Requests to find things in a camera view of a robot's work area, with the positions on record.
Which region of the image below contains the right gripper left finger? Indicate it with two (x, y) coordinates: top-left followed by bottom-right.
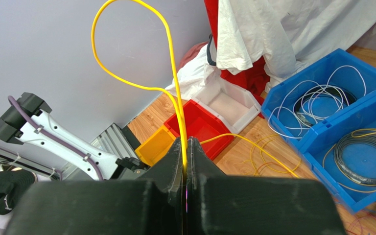
(5, 137), (185, 235)

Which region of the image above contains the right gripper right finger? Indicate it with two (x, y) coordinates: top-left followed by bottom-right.
(187, 138), (345, 235)

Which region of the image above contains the white cable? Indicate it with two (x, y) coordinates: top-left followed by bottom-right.
(267, 65), (367, 140)

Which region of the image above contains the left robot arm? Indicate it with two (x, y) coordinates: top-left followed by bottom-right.
(0, 93), (149, 181)

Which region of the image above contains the yellow storage bin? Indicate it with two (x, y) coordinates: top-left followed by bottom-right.
(135, 125), (176, 166)

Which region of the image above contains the red storage bin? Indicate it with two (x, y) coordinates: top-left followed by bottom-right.
(164, 99), (235, 161)

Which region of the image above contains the white storage bin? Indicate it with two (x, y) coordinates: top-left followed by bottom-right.
(191, 78), (261, 134)

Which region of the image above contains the red t-shirt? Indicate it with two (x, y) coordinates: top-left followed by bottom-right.
(204, 0), (270, 105)

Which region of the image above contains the white cloth on floor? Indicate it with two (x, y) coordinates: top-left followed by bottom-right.
(177, 44), (221, 100)

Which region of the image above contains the blue divided bin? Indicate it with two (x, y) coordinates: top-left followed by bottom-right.
(262, 49), (376, 213)

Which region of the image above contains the white t-shirt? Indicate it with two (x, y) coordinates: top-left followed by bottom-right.
(216, 0), (376, 88)

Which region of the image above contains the pink cable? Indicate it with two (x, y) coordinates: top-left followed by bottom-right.
(338, 202), (376, 235)

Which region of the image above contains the black cable coil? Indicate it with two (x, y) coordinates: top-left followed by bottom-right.
(293, 85), (357, 128)

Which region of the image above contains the grey cable coil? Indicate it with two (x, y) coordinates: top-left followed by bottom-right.
(333, 133), (376, 187)

